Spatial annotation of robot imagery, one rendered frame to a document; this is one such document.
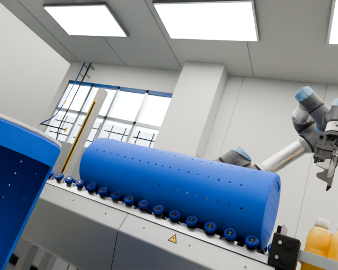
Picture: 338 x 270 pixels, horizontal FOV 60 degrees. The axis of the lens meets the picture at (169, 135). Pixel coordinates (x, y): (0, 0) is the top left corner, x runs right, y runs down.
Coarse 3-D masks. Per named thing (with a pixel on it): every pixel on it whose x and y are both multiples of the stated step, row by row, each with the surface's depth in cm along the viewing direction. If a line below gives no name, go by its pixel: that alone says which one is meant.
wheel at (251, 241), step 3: (246, 237) 99; (249, 237) 99; (252, 237) 99; (255, 237) 98; (246, 240) 98; (249, 240) 98; (252, 240) 97; (255, 240) 98; (258, 240) 98; (246, 243) 97; (249, 243) 97; (252, 243) 96; (255, 243) 96; (258, 243) 97; (249, 246) 97; (252, 246) 96; (255, 246) 96
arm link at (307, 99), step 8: (304, 88) 126; (296, 96) 128; (304, 96) 125; (312, 96) 124; (304, 104) 126; (312, 104) 124; (320, 104) 123; (296, 112) 147; (304, 112) 136; (296, 120) 157; (304, 120) 151; (312, 120) 158; (296, 128) 162
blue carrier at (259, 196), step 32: (96, 160) 137; (128, 160) 129; (160, 160) 124; (192, 160) 120; (96, 192) 145; (128, 192) 127; (160, 192) 117; (192, 192) 110; (224, 192) 105; (256, 192) 100; (224, 224) 105; (256, 224) 98
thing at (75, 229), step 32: (64, 192) 139; (32, 224) 143; (64, 224) 132; (96, 224) 123; (128, 224) 117; (64, 256) 130; (96, 256) 121; (128, 256) 113; (160, 256) 106; (192, 256) 101; (224, 256) 98
